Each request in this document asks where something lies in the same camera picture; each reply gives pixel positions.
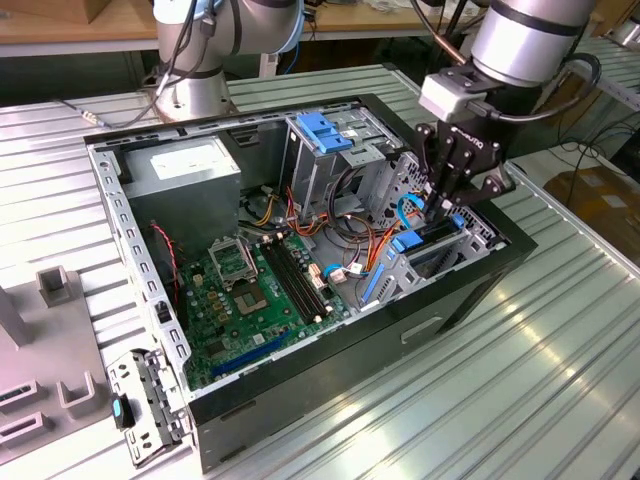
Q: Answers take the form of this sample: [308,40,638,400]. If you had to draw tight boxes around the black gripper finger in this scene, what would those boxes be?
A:
[434,148,518,222]
[412,122,460,224]

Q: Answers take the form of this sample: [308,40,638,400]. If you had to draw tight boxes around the blue wire with black plug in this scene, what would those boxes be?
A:
[396,193,432,234]

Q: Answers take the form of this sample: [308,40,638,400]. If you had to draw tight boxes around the hard disk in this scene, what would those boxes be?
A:
[360,213,466,305]

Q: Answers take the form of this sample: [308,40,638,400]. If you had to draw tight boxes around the orange power wire with plug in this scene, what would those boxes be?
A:
[364,184,436,274]

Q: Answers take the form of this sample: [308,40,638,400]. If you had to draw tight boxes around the grey metal disk bay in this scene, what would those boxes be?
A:
[357,214,506,312]

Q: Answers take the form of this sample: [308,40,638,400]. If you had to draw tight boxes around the brown cardboard box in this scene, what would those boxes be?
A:
[542,167,640,241]

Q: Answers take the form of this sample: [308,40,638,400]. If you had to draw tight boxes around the blue plastic drive latch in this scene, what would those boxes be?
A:
[295,112,355,155]

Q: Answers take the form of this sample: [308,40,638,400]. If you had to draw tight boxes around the grey optical drive cage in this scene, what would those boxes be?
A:
[278,102,404,224]

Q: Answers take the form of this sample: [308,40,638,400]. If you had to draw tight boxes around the metal slat rack table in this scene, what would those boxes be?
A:
[574,37,640,111]

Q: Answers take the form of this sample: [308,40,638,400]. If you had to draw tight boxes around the black RAM slot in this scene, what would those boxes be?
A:
[273,238,326,321]
[259,241,312,325]
[266,239,319,323]
[280,236,333,319]

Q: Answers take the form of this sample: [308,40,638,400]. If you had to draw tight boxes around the silver metal cylinder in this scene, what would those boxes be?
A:
[612,19,640,46]

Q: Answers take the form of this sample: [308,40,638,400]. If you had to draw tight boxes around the black PC case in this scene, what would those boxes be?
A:
[82,92,539,474]

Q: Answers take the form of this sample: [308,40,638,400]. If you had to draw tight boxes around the CPU socket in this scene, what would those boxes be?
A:
[230,284,272,318]

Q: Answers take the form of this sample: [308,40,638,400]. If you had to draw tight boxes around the metal socket cover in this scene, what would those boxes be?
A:
[207,234,259,289]

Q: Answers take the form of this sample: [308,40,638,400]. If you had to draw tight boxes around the grey power supply unit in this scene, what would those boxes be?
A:
[119,135,243,256]

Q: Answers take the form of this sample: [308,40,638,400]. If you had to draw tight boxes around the blue expansion slot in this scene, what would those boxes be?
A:
[209,329,294,379]

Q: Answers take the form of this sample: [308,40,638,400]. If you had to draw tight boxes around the green motherboard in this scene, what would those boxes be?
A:
[177,232,351,392]

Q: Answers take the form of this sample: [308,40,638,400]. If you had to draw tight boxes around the grey parts rack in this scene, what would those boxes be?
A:
[0,267,114,456]

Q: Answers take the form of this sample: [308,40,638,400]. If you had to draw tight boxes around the black camera cable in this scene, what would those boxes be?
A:
[467,51,602,125]

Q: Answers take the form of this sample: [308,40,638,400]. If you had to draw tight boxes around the black wire bundle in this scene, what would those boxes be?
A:
[324,167,379,249]

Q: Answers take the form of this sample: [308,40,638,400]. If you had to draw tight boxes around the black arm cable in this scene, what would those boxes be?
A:
[409,0,467,66]

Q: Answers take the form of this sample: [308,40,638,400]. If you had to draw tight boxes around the wooden desk with white frame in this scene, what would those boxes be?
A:
[0,0,606,96]

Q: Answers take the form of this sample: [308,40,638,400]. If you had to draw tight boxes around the orange wire bundle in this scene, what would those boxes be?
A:
[283,184,381,251]

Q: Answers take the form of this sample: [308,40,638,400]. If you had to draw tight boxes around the blue wire with white plug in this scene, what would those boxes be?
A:
[322,263,370,284]

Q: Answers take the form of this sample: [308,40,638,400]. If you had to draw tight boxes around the yellow and orange wires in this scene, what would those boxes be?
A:
[249,192,281,227]

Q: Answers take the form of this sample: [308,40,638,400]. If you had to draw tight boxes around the red and black fan wire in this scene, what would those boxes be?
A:
[149,222,181,306]

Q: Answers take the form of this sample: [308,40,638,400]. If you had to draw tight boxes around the brown square base plate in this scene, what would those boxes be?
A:
[142,83,240,125]

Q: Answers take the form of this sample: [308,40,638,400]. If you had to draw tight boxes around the black cable with silver connector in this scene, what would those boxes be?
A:
[53,29,201,132]

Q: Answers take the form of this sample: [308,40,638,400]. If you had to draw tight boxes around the metal expansion bracket retainer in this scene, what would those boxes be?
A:
[106,349,194,469]

